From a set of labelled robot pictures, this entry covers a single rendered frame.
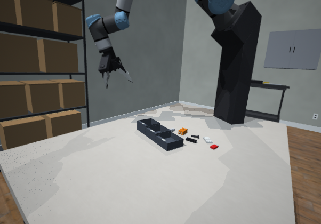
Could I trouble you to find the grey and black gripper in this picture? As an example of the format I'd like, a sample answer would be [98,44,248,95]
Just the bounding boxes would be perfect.
[99,47,133,88]

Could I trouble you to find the orange 9v battery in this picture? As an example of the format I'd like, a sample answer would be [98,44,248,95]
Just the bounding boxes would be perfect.
[178,128,187,135]

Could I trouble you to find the dark grey rack of three bins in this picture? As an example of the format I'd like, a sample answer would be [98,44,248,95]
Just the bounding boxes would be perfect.
[137,118,184,151]

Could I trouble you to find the white domino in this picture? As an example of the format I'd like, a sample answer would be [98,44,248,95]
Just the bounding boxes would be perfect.
[203,137,213,143]

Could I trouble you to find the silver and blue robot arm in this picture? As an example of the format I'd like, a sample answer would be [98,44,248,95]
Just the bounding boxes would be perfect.
[86,0,241,73]

